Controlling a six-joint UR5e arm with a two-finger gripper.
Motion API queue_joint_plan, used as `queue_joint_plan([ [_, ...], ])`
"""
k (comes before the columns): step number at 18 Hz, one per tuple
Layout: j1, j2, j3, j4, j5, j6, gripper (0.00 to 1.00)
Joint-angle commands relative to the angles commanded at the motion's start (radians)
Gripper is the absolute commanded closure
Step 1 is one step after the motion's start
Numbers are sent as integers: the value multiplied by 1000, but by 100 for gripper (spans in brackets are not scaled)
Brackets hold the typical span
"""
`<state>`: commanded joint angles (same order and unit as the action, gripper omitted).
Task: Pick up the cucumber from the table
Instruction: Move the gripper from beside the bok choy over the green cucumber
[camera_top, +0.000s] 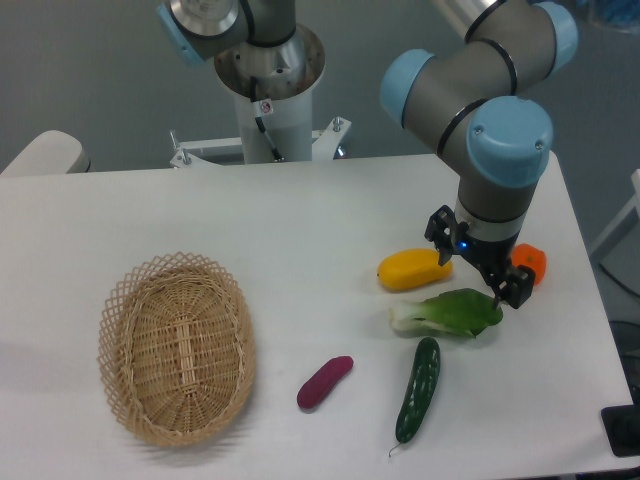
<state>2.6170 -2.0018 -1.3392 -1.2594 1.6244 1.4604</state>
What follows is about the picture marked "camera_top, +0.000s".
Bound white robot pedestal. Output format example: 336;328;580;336
170;24;351;168

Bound green bok choy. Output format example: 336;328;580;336
388;288;503;338

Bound purple sweet potato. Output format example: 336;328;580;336
296;355;354;411

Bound green cucumber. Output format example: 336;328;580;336
388;337;442;457

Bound white furniture at right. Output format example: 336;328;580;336
588;169;639;261

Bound black cable on pedestal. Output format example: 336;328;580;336
248;74;286;163

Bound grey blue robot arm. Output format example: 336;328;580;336
157;1;578;308

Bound woven wicker basket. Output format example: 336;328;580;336
97;252;256;447

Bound black device at edge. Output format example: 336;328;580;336
601;405;639;458

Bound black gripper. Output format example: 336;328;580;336
424;205;536;308

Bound orange tangerine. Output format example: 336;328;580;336
511;243;547;285

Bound white chair armrest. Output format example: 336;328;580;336
1;130;93;178

